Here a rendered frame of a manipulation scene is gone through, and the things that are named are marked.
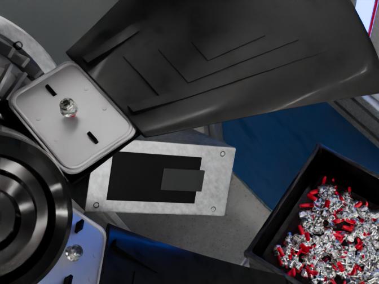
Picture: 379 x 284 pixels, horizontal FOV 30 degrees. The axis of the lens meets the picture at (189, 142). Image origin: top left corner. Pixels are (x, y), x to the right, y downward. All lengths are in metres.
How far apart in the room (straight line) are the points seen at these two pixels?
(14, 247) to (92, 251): 0.12
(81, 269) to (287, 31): 0.25
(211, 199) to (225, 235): 1.04
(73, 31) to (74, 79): 1.10
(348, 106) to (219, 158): 0.30
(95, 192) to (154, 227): 1.11
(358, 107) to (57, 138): 0.51
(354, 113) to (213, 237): 0.85
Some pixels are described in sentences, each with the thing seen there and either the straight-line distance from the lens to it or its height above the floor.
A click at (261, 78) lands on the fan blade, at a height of 1.16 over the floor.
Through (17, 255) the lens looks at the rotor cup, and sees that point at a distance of 0.49.
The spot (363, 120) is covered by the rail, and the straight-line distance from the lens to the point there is 0.96.
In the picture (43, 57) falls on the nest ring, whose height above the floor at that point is 1.08.
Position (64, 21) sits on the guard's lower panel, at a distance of 1.62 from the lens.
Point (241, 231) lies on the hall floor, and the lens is 1.75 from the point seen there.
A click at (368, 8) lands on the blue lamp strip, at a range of 0.80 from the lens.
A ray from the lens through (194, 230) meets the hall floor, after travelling 1.76.
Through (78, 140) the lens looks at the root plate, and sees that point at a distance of 0.53.
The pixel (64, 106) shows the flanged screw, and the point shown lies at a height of 1.20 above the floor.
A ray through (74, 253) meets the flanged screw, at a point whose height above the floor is 1.12.
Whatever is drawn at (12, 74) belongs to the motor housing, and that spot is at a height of 1.14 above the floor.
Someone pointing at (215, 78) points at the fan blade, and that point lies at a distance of 0.55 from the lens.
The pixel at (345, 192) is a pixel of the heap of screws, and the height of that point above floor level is 0.84.
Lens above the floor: 1.64
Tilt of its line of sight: 62 degrees down
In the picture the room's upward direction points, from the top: 11 degrees counter-clockwise
